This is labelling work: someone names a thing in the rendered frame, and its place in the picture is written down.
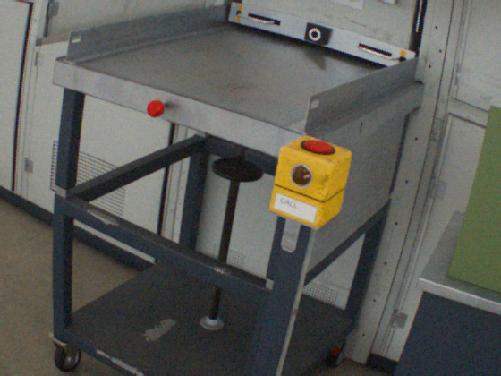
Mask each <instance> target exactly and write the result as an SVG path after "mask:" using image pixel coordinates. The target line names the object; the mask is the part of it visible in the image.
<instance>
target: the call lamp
mask: <svg viewBox="0 0 501 376"><path fill-rule="evenodd" d="M290 177H291V180H292V182H293V184H294V185H296V186H297V187H300V188H306V187H308V186H310V184H311V183H312V180H313V174H312V171H311V170H310V168H309V167H308V166H306V165H304V164H303V163H297V164H295V165H294V167H293V168H292V169H291V172H290Z"/></svg>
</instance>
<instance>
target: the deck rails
mask: <svg viewBox="0 0 501 376"><path fill-rule="evenodd" d="M230 9H231V4H223V5H216V6H209V7H202V8H195V9H189V10H181V11H179V12H174V13H161V14H154V15H151V16H148V17H141V18H134V19H132V20H127V21H117V22H115V23H108V24H103V25H101V26H96V27H89V28H87V29H83V30H76V31H71V32H70V34H69V39H68V46H67V51H66V58H65V60H64V63H68V64H75V65H78V64H84V63H86V62H90V61H95V60H98V59H101V58H103V57H108V56H115V55H120V54H121V53H124V52H129V51H133V50H137V49H143V48H144V47H150V46H155V45H160V44H164V43H169V42H173V41H176V40H178V39H183V38H192V37H197V36H201V35H206V34H210V33H215V32H220V31H225V30H234V29H237V27H232V26H229V25H227V24H228V19H229V14H230ZM76 36H80V41H77V42H72V37H76ZM417 62H418V57H417V56H415V57H414V58H412V59H411V58H410V59H408V60H406V61H402V62H400V63H399V64H393V65H391V66H388V67H385V68H384V69H379V70H376V71H375V72H373V73H368V74H365V75H363V76H360V77H357V78H355V79H352V80H351V81H346V82H343V83H341V84H339V85H335V86H333V87H330V88H328V89H325V90H322V91H318V92H316V93H313V94H311V95H309V100H308V105H307V109H306V113H305V116H306V117H304V118H302V119H301V120H299V121H296V122H294V123H292V124H289V125H287V126H286V127H285V128H287V129H290V130H293V131H296V132H300V133H303V134H306V135H307V134H309V133H311V132H314V131H316V130H317V129H319V128H323V127H324V126H326V125H328V124H331V123H333V122H334V121H336V120H338V119H340V118H342V117H344V116H346V115H349V114H351V113H353V112H355V111H357V110H358V109H360V108H362V107H366V106H367V105H369V104H371V103H373V102H375V101H376V100H380V99H382V98H383V97H385V96H387V95H388V96H389V95H390V94H392V93H394V92H396V91H398V90H400V89H402V88H404V87H407V86H409V85H411V84H412V83H415V82H416V81H415V80H414V77H415V74H416V72H415V71H416V68H417ZM315 100H317V105H316V106H315V107H313V108H311V103H312V102H313V101H315Z"/></svg>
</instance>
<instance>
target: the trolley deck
mask: <svg viewBox="0 0 501 376"><path fill-rule="evenodd" d="M65 58H66V56H59V57H57V58H56V59H55V68H54V77H53V82H52V84H55V85H57V86H59V87H61V86H62V87H64V88H66V89H69V90H73V91H78V92H80V93H82V94H87V95H89V96H91V97H93V98H100V99H102V100H104V101H108V102H111V103H114V104H116V105H121V106H123V107H127V108H129V109H131V110H133V109H134V110H137V111H140V112H141V113H144V114H148V113H147V104H148V103H149V102H150V101H152V100H155V99H157V100H160V101H162V102H163V104H165V103H166V104H167V106H166V107H165V108H164V113H163V114H162V115H161V116H158V118H161V119H164V120H166V121H169V122H171V123H174V124H179V125H180V126H182V125H183V126H186V127H189V128H191V129H193V130H196V131H199V132H203V133H206V134H209V135H212V136H214V137H217V138H219V139H222V140H225V141H230V142H233V143H236V144H238V145H241V146H243V147H246V148H249V149H252V150H256V151H259V152H261V153H264V154H267V155H269V156H273V157H276V158H279V155H280V150H281V148H282V147H283V146H285V145H287V144H289V143H291V142H293V141H296V140H298V139H300V138H301V137H303V136H305V135H306V134H303V133H300V132H296V131H293V130H290V129H287V128H285V127H286V126H287V125H289V124H292V123H294V122H296V121H299V120H301V119H302V118H304V117H306V116H305V113H306V109H307V105H308V100H309V95H311V94H313V93H316V92H318V91H322V90H325V89H328V88H330V87H333V86H335V85H339V84H341V83H343V82H346V81H351V80H352V79H355V78H357V77H360V76H363V75H365V74H368V73H373V72H375V71H376V70H379V69H376V68H373V67H370V66H367V65H364V64H358V63H355V62H354V61H352V60H349V59H346V58H342V57H339V56H333V55H331V54H328V53H324V52H321V51H318V50H314V49H311V48H307V47H303V46H299V45H296V44H293V43H289V42H286V41H283V40H280V39H276V38H271V37H268V36H265V35H261V34H258V33H251V32H248V31H245V30H239V29H234V30H225V31H220V32H215V33H210V34H206V35H201V36H197V37H192V38H183V39H178V40H176V41H173V42H169V43H164V44H160V45H155V46H150V47H144V48H143V49H137V50H133V51H129V52H124V53H121V54H120V55H115V56H108V57H103V58H101V59H98V60H95V61H90V62H86V63H84V64H78V65H75V64H68V63H64V60H65ZM424 88H425V83H424V84H419V83H417V82H415V83H412V84H411V85H409V86H407V87H404V88H402V89H400V90H398V91H396V92H394V93H392V94H390V95H389V96H388V95H387V96H385V97H383V98H382V99H380V100H376V101H375V102H373V103H371V104H369V105H367V106H366V107H362V108H360V109H358V110H357V111H355V112H353V113H351V114H349V115H346V116H344V117H342V118H340V119H338V120H336V121H334V122H333V123H331V124H328V125H326V126H324V127H323V128H319V129H317V130H316V131H314V132H311V133H309V134H307V135H308V136H310V137H313V138H316V139H319V140H322V141H324V142H326V143H329V144H332V145H336V146H338V147H340V148H343V149H346V150H350V149H352V148H354V147H355V146H357V145H359V144H360V143H361V142H363V141H365V140H367V139H369V138H371V136H373V135H375V134H376V133H378V132H379V131H381V130H383V129H384V128H387V127H388V126H389V125H391V124H393V123H394V122H395V121H397V120H399V119H401V118H402V117H404V116H405V115H407V114H409V113H411V112H412V111H413V110H415V109H416V108H417V107H420V106H421V103H422V98H423V94H424Z"/></svg>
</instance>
